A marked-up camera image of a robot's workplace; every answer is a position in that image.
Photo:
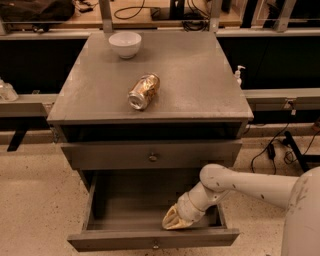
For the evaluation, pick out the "black stand leg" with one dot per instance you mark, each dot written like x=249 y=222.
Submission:
x=303 y=159

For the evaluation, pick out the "white ceramic bowl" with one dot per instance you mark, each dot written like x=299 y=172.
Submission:
x=125 y=44

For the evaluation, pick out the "black bag on desk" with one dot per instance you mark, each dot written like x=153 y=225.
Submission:
x=36 y=10

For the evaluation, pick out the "grey drawer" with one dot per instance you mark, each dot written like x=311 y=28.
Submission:
x=117 y=155
x=125 y=209

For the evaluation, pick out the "grey top drawer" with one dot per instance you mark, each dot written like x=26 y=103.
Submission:
x=117 y=155

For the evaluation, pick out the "white pump dispenser bottle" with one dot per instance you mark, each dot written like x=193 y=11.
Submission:
x=237 y=74

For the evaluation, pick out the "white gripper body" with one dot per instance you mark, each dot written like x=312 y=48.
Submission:
x=185 y=204

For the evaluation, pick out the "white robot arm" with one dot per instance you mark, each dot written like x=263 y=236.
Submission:
x=299 y=196

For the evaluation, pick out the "grey drawer cabinet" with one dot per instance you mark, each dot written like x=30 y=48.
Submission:
x=198 y=98

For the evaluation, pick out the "crushed golden soda can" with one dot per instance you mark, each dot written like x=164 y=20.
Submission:
x=143 y=92

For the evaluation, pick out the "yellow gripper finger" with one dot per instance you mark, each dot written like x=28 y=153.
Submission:
x=174 y=223
x=172 y=212

